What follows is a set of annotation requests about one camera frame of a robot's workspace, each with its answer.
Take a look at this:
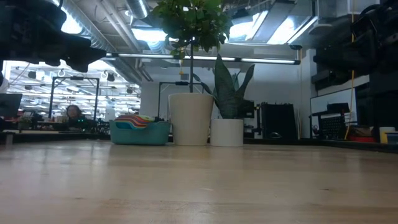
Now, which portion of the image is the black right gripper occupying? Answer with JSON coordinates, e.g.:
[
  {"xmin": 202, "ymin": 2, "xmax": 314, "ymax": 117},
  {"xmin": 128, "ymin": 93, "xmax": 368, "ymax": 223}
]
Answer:
[{"xmin": 312, "ymin": 0, "xmax": 398, "ymax": 77}]

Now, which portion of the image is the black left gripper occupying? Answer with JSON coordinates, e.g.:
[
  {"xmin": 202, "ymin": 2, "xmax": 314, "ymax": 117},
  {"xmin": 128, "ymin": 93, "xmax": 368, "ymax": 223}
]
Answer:
[{"xmin": 0, "ymin": 0, "xmax": 108, "ymax": 73}]

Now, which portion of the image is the red measuring cup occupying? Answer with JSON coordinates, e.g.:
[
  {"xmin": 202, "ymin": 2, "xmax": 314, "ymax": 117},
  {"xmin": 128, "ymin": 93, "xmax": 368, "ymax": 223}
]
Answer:
[{"xmin": 115, "ymin": 114, "xmax": 147, "ymax": 123}]

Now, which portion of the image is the navy measuring cup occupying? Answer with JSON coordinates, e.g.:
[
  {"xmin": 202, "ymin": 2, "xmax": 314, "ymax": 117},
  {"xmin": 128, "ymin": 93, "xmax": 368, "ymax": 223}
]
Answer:
[{"xmin": 115, "ymin": 118, "xmax": 149, "ymax": 128}]

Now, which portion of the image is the teal plastic basket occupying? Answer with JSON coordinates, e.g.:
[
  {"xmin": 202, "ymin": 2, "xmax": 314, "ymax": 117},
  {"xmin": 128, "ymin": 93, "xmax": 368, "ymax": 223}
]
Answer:
[{"xmin": 109, "ymin": 119, "xmax": 171, "ymax": 146}]

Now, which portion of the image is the whiteboard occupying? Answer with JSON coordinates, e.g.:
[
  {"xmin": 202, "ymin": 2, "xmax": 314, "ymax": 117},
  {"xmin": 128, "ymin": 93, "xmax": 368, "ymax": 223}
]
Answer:
[{"xmin": 310, "ymin": 88, "xmax": 358, "ymax": 125}]

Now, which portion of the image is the person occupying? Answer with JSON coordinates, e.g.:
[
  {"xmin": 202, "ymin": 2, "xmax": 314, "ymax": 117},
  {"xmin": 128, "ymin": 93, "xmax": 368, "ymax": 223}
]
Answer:
[{"xmin": 63, "ymin": 104, "xmax": 94, "ymax": 130}]

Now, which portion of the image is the black pegboard rack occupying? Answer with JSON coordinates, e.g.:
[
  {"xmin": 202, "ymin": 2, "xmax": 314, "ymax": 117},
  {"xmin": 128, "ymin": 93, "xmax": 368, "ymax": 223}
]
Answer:
[{"xmin": 312, "ymin": 102, "xmax": 351, "ymax": 140}]

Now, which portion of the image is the long ceiling light bar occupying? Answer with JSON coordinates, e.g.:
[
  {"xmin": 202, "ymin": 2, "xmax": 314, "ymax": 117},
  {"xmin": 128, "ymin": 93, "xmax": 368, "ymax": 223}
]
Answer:
[{"xmin": 107, "ymin": 52, "xmax": 301, "ymax": 65}]

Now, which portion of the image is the red tray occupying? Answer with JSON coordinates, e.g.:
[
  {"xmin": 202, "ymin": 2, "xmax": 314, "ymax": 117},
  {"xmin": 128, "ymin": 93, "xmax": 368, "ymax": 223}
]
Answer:
[{"xmin": 347, "ymin": 135, "xmax": 376, "ymax": 144}]

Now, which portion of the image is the black cabinet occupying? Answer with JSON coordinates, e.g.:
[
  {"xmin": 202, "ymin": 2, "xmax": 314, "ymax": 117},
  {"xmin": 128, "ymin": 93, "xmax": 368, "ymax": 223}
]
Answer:
[{"xmin": 260, "ymin": 102, "xmax": 295, "ymax": 139}]

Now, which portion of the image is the dark monitor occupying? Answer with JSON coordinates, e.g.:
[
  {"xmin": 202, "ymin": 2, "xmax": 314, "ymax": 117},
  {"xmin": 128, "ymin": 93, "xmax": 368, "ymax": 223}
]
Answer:
[{"xmin": 0, "ymin": 93, "xmax": 23, "ymax": 118}]

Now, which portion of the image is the leafy green potted plant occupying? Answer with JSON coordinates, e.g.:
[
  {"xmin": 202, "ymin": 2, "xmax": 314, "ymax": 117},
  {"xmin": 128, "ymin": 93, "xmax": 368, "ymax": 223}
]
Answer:
[{"xmin": 152, "ymin": 0, "xmax": 233, "ymax": 93}]

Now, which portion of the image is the snake plant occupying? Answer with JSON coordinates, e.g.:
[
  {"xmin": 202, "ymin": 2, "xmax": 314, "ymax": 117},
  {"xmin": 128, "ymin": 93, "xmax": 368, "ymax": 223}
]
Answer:
[{"xmin": 192, "ymin": 53, "xmax": 256, "ymax": 119}]

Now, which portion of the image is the large white plant pot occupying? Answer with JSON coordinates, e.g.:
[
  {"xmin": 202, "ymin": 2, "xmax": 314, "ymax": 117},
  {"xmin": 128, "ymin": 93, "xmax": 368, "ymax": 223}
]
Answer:
[{"xmin": 168, "ymin": 92, "xmax": 215, "ymax": 147}]

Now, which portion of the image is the small white plant pot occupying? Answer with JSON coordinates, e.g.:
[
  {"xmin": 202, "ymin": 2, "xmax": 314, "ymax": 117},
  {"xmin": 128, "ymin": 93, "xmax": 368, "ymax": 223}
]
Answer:
[{"xmin": 210, "ymin": 118, "xmax": 244, "ymax": 147}]

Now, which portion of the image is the distant black gantry frame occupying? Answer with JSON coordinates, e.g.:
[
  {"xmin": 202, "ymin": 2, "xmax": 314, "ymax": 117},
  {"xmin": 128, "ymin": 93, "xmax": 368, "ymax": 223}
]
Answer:
[{"xmin": 49, "ymin": 77, "xmax": 101, "ymax": 123}]

